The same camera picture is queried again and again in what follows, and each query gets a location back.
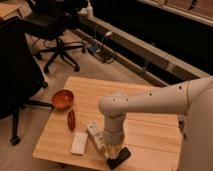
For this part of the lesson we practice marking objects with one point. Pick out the black eraser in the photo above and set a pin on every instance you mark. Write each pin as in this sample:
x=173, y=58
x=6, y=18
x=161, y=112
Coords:
x=122, y=157

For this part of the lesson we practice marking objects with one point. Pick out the power strip with cables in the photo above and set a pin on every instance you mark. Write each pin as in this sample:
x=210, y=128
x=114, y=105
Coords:
x=97, y=50

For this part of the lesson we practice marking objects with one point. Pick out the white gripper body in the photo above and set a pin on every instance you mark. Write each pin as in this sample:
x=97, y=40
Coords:
x=113, y=142

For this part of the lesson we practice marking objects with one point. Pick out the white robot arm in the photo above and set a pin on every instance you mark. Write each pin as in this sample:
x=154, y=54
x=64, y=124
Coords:
x=193, y=99

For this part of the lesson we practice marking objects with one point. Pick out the wooden desk corner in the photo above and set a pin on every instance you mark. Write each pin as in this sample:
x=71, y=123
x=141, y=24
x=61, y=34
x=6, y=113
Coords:
x=7, y=9

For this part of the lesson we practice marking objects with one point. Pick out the red chili pepper toy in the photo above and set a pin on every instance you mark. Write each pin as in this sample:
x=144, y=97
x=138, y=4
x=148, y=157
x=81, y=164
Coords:
x=71, y=120

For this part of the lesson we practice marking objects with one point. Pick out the white rectangular sponge block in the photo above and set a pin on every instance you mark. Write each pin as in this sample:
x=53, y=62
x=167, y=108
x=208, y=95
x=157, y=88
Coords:
x=79, y=143

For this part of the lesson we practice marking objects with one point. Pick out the black office chair centre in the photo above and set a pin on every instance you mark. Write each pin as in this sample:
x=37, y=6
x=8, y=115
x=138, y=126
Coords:
x=48, y=20

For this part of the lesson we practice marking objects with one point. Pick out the white spray bottle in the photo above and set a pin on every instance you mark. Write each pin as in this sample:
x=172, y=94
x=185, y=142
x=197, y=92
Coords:
x=88, y=11

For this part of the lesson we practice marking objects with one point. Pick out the black office chair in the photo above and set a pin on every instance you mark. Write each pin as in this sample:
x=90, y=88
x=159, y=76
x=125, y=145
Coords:
x=48, y=20
x=20, y=76

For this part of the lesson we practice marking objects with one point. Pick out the orange bowl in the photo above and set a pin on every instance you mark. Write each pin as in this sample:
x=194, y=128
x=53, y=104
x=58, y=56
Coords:
x=62, y=99

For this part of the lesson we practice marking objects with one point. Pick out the black office chair left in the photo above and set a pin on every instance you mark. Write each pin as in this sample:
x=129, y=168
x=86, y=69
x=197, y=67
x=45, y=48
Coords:
x=20, y=76

